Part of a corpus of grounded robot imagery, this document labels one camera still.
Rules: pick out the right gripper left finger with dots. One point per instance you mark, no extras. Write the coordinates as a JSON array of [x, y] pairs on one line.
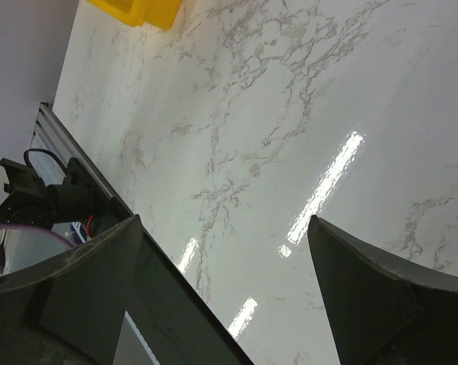
[[69, 308]]

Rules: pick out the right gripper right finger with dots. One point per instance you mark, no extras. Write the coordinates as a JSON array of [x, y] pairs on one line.
[[383, 309]]

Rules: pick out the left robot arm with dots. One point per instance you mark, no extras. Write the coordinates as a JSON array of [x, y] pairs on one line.
[[25, 198]]

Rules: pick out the yellow plastic tray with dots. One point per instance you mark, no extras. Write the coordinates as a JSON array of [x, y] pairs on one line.
[[135, 13]]

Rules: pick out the aluminium frame rail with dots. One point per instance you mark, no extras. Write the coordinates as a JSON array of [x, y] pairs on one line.
[[73, 152]]

